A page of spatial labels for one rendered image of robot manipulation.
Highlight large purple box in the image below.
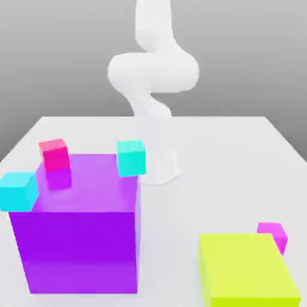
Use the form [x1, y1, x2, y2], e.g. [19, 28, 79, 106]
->
[8, 153, 141, 295]

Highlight large yellow box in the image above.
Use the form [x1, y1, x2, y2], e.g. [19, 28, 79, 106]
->
[198, 233, 302, 307]

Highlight small purple cube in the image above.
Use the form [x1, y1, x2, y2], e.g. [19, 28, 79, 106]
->
[45, 167, 73, 191]

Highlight small red cube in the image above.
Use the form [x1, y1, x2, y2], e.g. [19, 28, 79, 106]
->
[38, 138, 71, 173]

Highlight small magenta cube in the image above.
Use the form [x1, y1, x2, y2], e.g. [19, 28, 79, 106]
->
[256, 222, 289, 255]

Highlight small teal cube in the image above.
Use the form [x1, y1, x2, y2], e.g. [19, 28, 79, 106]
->
[116, 139, 147, 178]

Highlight small cyan cube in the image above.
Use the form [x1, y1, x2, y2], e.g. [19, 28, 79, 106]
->
[0, 171, 40, 213]

